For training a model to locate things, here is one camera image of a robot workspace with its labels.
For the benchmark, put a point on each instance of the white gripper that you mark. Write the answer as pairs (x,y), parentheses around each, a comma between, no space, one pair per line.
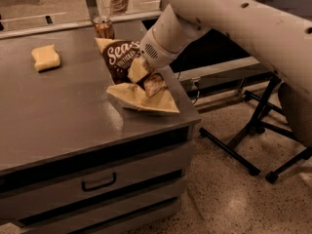
(155,53)

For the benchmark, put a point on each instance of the brown chip bag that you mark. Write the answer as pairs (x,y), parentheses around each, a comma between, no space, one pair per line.
(136,85)

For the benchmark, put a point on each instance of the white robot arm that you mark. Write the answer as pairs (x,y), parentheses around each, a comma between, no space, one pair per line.
(279,40)

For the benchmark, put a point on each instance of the brown soda can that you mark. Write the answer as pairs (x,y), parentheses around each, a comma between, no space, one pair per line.
(104,27)

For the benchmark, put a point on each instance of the grey side counter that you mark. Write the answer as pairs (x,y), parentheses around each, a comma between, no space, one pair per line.
(220,73)

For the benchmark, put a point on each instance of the yellow sponge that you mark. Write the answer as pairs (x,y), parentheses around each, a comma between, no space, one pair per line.
(45,57)

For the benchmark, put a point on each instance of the black folding stand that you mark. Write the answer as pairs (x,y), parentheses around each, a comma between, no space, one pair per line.
(281,98)

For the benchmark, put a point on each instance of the dark tray on stand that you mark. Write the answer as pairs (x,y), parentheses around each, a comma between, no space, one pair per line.
(300,8)

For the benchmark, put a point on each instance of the grey cabinet drawer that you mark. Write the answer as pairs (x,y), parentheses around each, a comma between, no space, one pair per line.
(62,191)

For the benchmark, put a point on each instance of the black drawer handle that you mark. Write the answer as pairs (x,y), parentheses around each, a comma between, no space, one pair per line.
(93,185)

